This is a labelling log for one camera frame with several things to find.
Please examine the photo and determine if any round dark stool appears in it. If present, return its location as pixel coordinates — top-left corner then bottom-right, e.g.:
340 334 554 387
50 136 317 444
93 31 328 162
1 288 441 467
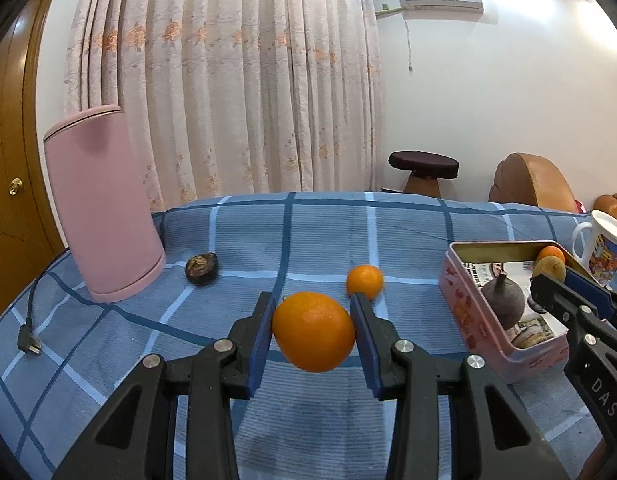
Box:
387 151 460 193

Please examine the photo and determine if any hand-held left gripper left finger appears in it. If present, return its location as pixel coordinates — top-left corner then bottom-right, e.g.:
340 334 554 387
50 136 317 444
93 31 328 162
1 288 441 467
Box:
51 291 276 480

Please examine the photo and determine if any blue plaid blanket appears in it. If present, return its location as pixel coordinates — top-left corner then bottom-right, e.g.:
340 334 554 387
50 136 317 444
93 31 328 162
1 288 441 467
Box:
0 191 617 480

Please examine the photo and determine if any small orange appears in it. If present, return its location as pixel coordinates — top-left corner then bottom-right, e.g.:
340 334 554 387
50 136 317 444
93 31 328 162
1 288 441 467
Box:
346 264 384 301

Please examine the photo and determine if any air conditioner cord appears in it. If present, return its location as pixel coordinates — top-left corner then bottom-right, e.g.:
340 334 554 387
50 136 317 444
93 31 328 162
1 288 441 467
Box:
405 12 415 73

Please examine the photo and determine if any wooden door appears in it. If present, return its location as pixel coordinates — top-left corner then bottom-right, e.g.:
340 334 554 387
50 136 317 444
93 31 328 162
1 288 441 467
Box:
0 0 69 331

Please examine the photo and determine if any printed paper leaflet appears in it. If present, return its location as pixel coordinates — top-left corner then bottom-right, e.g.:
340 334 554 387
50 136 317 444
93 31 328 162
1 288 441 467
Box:
461 260 569 348

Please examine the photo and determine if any yellow-green round fruit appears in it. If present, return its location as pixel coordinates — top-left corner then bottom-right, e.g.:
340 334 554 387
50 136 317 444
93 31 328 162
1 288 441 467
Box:
533 256 567 283

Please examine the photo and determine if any large orange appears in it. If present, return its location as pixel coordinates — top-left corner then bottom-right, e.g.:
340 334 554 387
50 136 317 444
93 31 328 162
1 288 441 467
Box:
272 291 357 373

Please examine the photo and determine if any dark round fruit with stem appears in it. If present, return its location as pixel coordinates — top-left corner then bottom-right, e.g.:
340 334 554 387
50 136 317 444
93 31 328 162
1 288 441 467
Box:
481 271 528 331

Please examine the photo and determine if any dark brown mangosteen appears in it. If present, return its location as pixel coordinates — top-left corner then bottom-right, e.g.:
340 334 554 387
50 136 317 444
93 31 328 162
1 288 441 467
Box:
184 252 220 287

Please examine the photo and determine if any pink tin box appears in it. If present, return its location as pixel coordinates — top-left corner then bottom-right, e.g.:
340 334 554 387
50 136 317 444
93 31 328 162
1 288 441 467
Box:
437 241 609 382

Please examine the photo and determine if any pink cylindrical appliance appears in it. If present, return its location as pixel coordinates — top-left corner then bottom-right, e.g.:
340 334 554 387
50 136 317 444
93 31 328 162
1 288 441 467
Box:
43 104 166 303

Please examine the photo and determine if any medium orange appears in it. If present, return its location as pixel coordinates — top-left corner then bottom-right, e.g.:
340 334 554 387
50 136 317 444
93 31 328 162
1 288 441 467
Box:
536 244 567 266

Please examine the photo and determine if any black power cable with plug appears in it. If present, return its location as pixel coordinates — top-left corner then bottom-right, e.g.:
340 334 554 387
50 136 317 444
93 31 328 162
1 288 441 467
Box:
18 245 72 356

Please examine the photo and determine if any pink floral curtain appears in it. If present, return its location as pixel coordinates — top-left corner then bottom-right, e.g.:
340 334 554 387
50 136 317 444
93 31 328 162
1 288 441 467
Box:
63 0 384 211

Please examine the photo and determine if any white printed mug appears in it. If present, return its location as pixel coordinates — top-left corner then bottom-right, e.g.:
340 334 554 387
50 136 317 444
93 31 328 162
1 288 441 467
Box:
571 209 617 288

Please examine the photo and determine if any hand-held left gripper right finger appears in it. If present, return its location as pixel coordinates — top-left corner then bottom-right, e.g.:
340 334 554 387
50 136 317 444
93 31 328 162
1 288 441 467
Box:
349 292 572 480

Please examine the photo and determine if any brown leather cushion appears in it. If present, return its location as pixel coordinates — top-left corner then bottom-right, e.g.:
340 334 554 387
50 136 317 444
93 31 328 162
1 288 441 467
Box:
591 194 617 228

